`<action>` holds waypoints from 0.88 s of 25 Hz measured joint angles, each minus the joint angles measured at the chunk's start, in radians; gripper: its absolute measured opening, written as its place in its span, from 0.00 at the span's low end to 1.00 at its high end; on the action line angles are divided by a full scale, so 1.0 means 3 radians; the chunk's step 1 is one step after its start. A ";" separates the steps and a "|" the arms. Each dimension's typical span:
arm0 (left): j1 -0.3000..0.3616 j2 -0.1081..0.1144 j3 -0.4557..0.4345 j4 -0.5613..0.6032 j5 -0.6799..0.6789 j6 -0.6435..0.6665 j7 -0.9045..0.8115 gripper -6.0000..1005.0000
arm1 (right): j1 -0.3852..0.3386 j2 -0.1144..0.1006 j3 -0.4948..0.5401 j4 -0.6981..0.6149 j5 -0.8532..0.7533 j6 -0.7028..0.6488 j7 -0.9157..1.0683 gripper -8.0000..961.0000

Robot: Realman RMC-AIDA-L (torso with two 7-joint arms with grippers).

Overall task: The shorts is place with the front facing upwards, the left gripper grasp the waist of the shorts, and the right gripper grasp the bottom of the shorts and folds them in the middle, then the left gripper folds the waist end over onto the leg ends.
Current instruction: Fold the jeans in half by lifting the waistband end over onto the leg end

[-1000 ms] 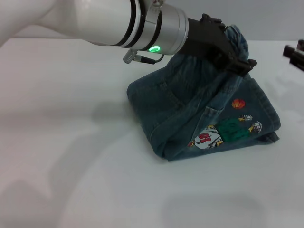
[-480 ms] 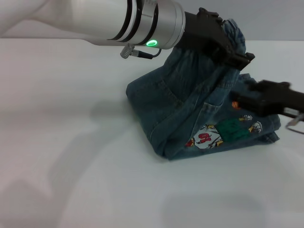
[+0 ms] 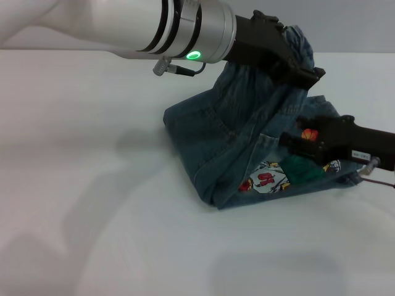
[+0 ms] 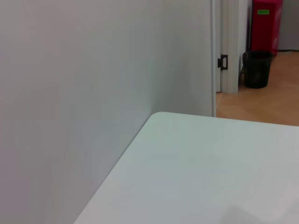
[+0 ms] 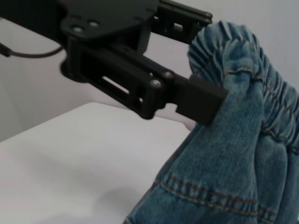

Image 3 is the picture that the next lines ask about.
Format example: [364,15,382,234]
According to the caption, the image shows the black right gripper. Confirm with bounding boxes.
[279,115,395,171]

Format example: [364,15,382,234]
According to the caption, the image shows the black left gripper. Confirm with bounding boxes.
[227,10,326,90]

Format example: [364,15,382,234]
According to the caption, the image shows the blue denim shorts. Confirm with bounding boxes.
[162,24,362,210]

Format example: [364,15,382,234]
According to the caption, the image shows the right arm cable with connector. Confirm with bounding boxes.
[359,156,395,188]

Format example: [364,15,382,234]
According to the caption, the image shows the arm cable with connector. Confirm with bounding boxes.
[152,57,207,77]
[359,156,395,188]

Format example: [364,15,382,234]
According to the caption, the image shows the left arm cable with connector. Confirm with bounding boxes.
[152,57,207,77]

